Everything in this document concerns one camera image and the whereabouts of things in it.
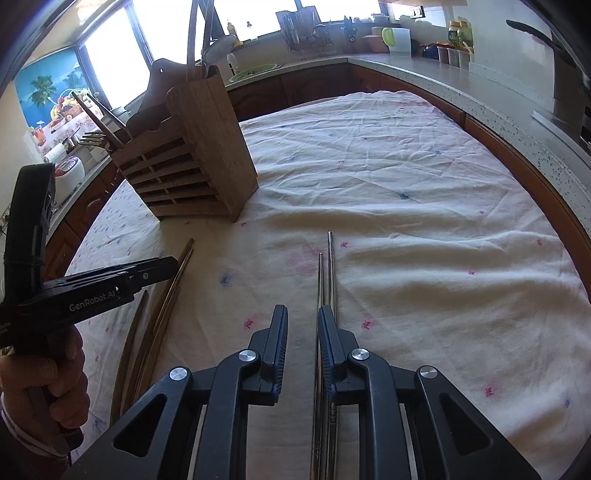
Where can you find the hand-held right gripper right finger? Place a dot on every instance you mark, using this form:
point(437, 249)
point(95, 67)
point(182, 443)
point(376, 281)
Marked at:
point(325, 350)

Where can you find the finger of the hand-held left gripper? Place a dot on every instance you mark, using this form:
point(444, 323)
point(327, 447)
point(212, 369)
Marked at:
point(154, 276)
point(138, 266)

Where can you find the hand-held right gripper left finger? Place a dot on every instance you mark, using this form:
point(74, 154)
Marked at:
point(279, 350)

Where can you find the wooden chopstick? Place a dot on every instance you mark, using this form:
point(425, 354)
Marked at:
point(166, 307)
point(152, 337)

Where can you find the wooden utensil holder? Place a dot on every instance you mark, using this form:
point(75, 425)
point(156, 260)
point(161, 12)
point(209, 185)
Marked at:
point(184, 175)

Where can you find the metal spoon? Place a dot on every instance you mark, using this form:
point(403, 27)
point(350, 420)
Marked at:
point(221, 48)

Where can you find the person's left forearm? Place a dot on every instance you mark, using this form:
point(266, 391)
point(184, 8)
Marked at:
point(18, 454)

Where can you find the person's left hand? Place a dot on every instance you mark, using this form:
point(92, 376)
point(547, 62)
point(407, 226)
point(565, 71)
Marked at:
point(55, 369)

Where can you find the white rice cooker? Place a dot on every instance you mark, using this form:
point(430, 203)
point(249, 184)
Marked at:
point(70, 167)

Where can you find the white floral tablecloth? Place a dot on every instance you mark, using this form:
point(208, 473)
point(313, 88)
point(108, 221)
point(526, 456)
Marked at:
point(392, 230)

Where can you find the paper towel roll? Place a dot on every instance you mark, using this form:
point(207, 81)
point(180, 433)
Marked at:
point(56, 156)

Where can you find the kitchen window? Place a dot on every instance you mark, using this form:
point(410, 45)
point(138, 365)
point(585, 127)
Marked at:
point(115, 46)

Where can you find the green basin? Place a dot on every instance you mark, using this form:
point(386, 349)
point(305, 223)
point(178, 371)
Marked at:
point(253, 71)

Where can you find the dish rack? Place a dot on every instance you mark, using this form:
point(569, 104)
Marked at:
point(302, 30)

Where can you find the pink container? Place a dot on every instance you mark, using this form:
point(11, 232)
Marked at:
point(375, 40)

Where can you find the blue bowl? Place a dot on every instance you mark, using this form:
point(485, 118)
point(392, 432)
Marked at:
point(430, 50)

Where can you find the green lidded container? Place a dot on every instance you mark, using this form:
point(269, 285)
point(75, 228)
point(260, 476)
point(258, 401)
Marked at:
point(398, 40)

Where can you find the row of seasoning jars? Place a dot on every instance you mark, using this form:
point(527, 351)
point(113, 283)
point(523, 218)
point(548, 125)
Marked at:
point(453, 56)

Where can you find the yellow oil bottle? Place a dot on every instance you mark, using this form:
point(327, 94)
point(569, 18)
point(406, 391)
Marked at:
point(461, 32)

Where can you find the black wok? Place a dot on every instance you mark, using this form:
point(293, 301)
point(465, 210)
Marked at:
point(540, 39)

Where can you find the wall socket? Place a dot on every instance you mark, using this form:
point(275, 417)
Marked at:
point(418, 12)
point(4, 217)

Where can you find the tropical fruit wall poster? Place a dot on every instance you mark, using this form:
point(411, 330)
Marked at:
point(51, 92)

